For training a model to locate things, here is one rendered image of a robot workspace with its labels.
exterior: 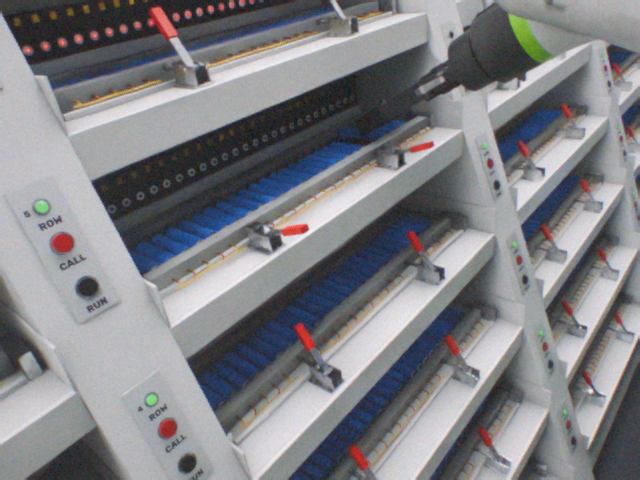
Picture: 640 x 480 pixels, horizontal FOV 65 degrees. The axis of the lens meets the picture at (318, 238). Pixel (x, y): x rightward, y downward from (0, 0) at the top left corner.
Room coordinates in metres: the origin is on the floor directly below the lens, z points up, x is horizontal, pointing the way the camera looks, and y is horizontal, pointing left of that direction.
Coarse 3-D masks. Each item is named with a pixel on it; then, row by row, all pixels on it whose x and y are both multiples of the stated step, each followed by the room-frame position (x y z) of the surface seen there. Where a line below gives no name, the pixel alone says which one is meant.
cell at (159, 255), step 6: (138, 246) 0.61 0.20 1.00; (144, 246) 0.60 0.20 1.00; (150, 246) 0.60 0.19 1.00; (138, 252) 0.61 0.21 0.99; (144, 252) 0.59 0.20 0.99; (150, 252) 0.59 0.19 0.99; (156, 252) 0.58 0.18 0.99; (162, 252) 0.58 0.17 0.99; (168, 252) 0.58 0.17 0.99; (150, 258) 0.59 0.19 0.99; (156, 258) 0.58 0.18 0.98; (162, 258) 0.57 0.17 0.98; (168, 258) 0.56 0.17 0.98
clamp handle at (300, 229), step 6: (264, 228) 0.57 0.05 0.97; (288, 228) 0.54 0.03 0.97; (294, 228) 0.53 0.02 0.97; (300, 228) 0.52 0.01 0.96; (306, 228) 0.53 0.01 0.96; (264, 234) 0.57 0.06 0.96; (270, 234) 0.56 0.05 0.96; (276, 234) 0.56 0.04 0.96; (282, 234) 0.55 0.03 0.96; (288, 234) 0.54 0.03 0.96; (294, 234) 0.53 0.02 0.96; (300, 234) 0.52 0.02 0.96
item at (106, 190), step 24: (312, 96) 0.87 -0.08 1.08; (336, 96) 0.92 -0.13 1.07; (264, 120) 0.80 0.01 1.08; (288, 120) 0.84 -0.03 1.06; (312, 120) 0.88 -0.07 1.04; (192, 144) 0.72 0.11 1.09; (216, 144) 0.74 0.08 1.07; (240, 144) 0.77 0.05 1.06; (264, 144) 0.81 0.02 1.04; (144, 168) 0.67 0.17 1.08; (168, 168) 0.69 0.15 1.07; (192, 168) 0.72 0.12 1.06; (216, 168) 0.75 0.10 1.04; (120, 192) 0.65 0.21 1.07; (144, 192) 0.67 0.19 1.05; (168, 192) 0.69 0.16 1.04; (120, 216) 0.65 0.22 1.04
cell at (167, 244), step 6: (156, 240) 0.61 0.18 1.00; (162, 240) 0.61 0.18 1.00; (168, 240) 0.60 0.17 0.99; (156, 246) 0.61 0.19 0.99; (162, 246) 0.60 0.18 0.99; (168, 246) 0.59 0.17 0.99; (174, 246) 0.59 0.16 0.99; (180, 246) 0.58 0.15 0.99; (186, 246) 0.58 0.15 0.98; (174, 252) 0.58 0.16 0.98; (180, 252) 0.58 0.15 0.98
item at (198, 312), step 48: (384, 96) 0.95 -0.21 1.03; (288, 144) 0.84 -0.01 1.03; (192, 192) 0.71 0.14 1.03; (336, 192) 0.70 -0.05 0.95; (384, 192) 0.70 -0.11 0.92; (288, 240) 0.59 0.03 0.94; (336, 240) 0.64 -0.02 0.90; (192, 288) 0.53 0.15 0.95; (240, 288) 0.53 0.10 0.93; (192, 336) 0.48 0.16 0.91
